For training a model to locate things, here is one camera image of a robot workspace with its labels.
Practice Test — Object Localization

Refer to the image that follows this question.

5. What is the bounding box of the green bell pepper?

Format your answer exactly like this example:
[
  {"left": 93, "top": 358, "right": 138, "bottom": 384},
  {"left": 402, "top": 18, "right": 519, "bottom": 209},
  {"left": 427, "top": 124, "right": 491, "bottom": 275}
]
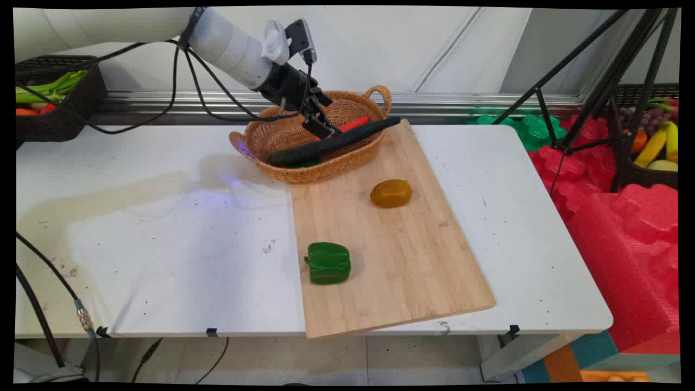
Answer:
[{"left": 304, "top": 242, "right": 352, "bottom": 286}]

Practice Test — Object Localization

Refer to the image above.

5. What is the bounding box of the dark green cucumber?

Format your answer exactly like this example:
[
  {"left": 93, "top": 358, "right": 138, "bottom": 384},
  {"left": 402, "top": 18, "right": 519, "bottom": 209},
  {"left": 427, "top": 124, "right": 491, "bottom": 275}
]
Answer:
[{"left": 267, "top": 116, "right": 401, "bottom": 167}]

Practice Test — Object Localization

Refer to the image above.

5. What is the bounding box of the black plastic fruit basket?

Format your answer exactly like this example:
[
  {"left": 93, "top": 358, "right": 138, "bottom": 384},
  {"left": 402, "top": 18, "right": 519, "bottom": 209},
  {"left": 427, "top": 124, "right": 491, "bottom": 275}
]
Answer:
[{"left": 612, "top": 83, "right": 679, "bottom": 191}]

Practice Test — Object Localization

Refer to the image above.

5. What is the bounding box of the thin cable with metal connector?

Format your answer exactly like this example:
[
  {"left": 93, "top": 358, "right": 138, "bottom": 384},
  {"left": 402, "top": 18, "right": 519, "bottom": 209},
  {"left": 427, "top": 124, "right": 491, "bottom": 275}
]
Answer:
[{"left": 16, "top": 232, "right": 102, "bottom": 382}]

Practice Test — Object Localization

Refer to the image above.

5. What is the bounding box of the long yellow banana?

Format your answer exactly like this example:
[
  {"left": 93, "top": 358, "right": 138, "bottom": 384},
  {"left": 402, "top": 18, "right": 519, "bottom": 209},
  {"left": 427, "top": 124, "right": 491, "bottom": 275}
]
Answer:
[{"left": 634, "top": 125, "right": 669, "bottom": 168}]

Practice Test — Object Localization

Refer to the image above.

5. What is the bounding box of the teal orange floor mat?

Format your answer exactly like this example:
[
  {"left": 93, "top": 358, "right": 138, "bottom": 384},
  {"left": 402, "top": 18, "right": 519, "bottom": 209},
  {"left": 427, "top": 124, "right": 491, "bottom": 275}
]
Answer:
[{"left": 520, "top": 330, "right": 620, "bottom": 383}]

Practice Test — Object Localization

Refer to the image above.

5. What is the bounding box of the metal wall rail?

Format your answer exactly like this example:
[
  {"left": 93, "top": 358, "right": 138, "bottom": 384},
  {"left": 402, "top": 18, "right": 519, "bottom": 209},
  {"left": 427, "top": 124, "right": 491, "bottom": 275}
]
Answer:
[{"left": 90, "top": 91, "right": 588, "bottom": 118}]

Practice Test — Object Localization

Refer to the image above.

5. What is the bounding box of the black floor cable with plug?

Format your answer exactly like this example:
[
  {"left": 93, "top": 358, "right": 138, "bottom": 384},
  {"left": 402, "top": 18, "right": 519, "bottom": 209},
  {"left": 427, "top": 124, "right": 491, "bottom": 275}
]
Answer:
[{"left": 132, "top": 337, "right": 164, "bottom": 383}]

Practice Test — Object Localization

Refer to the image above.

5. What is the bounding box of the red chili pepper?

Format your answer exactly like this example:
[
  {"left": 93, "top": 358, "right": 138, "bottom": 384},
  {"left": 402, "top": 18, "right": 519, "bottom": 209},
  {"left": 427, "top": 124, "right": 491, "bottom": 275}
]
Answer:
[{"left": 314, "top": 116, "right": 372, "bottom": 142}]

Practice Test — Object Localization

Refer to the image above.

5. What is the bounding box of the brown yellow potato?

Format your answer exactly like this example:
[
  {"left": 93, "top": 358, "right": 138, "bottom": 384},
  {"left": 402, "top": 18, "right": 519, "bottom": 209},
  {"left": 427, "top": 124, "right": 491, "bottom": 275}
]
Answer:
[{"left": 370, "top": 179, "right": 413, "bottom": 209}]

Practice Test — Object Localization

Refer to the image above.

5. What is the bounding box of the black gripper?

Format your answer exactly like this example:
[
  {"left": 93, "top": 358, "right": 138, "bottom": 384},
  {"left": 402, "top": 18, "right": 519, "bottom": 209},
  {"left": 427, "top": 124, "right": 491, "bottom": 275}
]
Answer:
[{"left": 254, "top": 62, "right": 343, "bottom": 140}]

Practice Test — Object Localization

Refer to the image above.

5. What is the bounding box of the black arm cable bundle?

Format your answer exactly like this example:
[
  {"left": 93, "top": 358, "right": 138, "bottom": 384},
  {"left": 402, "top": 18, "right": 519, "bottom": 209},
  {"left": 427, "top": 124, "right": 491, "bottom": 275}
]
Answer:
[{"left": 16, "top": 33, "right": 317, "bottom": 135}]

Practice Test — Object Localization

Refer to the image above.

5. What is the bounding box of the short yellow banana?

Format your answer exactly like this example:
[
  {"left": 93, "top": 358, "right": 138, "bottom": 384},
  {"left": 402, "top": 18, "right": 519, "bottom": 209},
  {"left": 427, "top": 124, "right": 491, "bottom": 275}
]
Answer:
[{"left": 665, "top": 121, "right": 679, "bottom": 164}]

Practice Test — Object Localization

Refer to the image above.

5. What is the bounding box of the green foam mat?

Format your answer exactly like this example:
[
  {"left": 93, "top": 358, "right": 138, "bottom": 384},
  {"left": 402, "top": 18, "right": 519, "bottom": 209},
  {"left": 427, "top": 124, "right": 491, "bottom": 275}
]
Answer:
[{"left": 471, "top": 112, "right": 568, "bottom": 152}]

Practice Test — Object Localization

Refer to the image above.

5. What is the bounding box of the thin black floor cable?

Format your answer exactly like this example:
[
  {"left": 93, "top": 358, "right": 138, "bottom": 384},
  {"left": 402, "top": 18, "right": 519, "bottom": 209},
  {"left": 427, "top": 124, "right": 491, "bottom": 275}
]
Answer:
[{"left": 194, "top": 337, "right": 230, "bottom": 384}]

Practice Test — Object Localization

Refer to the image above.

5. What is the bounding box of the woven wicker basket with handles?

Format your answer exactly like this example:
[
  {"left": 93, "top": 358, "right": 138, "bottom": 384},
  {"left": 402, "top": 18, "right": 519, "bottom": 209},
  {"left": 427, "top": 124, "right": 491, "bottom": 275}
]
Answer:
[{"left": 229, "top": 85, "right": 393, "bottom": 184}]

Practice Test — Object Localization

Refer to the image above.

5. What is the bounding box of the black cable strap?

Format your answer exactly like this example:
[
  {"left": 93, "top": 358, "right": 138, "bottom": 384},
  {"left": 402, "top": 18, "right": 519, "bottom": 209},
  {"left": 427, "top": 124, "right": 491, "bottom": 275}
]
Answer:
[{"left": 179, "top": 7, "right": 209, "bottom": 49}]

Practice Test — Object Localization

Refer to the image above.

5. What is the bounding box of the red foam mat pile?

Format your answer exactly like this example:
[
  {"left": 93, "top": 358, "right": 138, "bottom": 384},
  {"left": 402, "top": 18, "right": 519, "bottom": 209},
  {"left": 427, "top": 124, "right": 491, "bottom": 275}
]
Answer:
[{"left": 528, "top": 114, "right": 680, "bottom": 355}]

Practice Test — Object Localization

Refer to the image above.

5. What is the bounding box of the white table leg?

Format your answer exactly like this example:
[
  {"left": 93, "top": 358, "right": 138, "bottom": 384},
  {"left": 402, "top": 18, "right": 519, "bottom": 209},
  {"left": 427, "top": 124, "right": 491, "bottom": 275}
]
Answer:
[{"left": 478, "top": 333, "right": 583, "bottom": 382}]

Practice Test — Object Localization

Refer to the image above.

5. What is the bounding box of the green onion bunch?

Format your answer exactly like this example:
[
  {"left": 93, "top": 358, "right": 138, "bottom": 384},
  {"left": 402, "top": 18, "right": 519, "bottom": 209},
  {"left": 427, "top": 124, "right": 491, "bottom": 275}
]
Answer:
[{"left": 15, "top": 70, "right": 88, "bottom": 105}]

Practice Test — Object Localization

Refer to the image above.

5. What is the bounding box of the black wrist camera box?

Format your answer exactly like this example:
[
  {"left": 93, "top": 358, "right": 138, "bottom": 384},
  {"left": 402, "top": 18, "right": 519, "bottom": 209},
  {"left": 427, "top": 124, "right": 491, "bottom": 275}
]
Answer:
[{"left": 285, "top": 18, "right": 319, "bottom": 67}]

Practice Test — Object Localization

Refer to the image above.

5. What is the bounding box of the wooden cutting board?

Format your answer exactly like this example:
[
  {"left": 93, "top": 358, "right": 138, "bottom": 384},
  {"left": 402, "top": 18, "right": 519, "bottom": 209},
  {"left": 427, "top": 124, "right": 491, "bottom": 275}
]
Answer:
[{"left": 289, "top": 119, "right": 496, "bottom": 340}]

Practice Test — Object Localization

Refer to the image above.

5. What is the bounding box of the black camera tripod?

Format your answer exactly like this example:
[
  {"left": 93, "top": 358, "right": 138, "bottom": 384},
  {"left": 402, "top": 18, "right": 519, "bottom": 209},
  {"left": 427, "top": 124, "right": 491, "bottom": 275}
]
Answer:
[{"left": 491, "top": 8, "right": 679, "bottom": 194}]

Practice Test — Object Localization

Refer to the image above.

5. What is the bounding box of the purple grape bunch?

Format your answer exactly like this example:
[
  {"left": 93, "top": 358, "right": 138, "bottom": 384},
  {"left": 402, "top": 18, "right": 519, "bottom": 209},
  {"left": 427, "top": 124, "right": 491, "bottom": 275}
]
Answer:
[{"left": 619, "top": 106, "right": 674, "bottom": 137}]

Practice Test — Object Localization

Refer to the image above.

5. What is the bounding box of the black plastic vegetable basket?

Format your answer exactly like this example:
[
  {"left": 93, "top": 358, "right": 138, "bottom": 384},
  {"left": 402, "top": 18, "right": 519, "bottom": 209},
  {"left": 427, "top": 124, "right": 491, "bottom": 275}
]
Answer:
[{"left": 15, "top": 54, "right": 108, "bottom": 143}]

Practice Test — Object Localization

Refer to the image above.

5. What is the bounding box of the thick black cable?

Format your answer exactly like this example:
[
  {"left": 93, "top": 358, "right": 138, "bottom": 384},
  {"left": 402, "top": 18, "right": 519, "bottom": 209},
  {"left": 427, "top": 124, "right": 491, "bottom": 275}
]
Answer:
[{"left": 16, "top": 264, "right": 67, "bottom": 370}]

